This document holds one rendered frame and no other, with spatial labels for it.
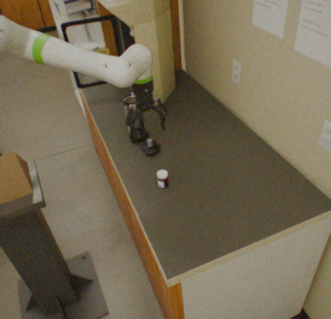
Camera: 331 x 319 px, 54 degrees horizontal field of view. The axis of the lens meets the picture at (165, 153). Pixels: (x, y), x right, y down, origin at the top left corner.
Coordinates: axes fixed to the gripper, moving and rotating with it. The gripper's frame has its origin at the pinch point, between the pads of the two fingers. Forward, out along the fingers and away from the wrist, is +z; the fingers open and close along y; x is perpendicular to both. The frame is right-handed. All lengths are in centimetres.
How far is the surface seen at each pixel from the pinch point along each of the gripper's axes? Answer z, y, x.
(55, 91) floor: 104, 36, -291
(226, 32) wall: -27, -54, -25
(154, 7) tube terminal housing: -41, -22, -39
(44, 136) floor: 105, 60, -192
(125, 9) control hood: -43, -8, -39
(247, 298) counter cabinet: 51, -15, 65
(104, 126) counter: 11.7, 15.5, -32.3
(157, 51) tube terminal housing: -19.6, -21.5, -39.0
